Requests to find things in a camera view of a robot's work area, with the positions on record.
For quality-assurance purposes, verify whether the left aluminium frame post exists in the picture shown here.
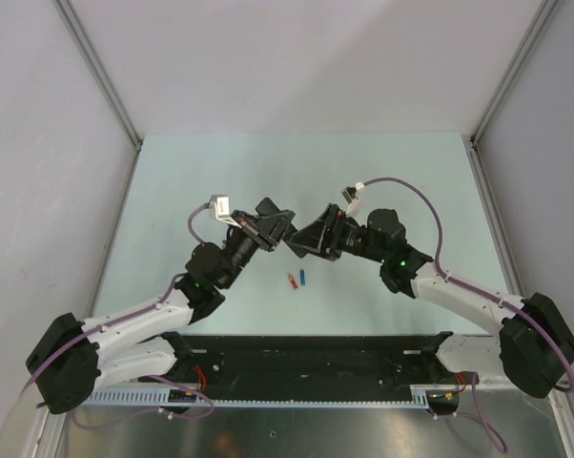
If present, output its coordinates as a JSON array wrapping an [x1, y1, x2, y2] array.
[[51, 0, 143, 152]]

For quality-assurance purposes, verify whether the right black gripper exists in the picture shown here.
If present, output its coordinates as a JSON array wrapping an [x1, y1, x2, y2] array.
[[287, 203, 387, 263]]

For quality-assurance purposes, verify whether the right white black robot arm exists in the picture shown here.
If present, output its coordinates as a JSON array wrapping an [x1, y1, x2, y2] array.
[[285, 204, 574, 398]]

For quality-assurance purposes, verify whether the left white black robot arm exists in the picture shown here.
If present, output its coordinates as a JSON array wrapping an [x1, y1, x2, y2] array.
[[26, 200, 295, 414]]

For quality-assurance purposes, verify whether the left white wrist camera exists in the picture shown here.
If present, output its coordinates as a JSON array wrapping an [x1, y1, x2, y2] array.
[[209, 195, 235, 225]]

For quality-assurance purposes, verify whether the red battery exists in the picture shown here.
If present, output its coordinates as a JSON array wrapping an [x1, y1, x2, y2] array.
[[288, 274, 298, 290]]

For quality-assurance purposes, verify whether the black remote control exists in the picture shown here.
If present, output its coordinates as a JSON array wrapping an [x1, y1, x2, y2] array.
[[255, 197, 281, 217]]

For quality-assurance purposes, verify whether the aluminium frame post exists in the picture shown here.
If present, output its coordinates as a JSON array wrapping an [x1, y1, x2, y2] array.
[[51, 0, 143, 152], [469, 0, 561, 144]]

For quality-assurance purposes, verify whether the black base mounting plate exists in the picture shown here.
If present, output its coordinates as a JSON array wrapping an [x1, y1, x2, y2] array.
[[123, 332, 473, 388]]

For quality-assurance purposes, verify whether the right aluminium frame post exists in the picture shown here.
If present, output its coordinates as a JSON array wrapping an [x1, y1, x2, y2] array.
[[469, 0, 561, 144]]

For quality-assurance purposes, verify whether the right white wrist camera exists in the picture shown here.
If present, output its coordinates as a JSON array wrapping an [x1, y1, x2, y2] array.
[[341, 182, 365, 218]]

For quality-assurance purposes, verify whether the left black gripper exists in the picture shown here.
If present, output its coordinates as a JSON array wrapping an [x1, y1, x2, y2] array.
[[218, 210, 294, 289]]

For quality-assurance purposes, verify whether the grey slotted cable duct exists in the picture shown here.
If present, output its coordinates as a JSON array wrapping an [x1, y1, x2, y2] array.
[[86, 385, 460, 410]]

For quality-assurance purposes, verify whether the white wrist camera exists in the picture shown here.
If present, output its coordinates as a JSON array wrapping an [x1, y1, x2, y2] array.
[[341, 182, 365, 218], [209, 195, 235, 225]]

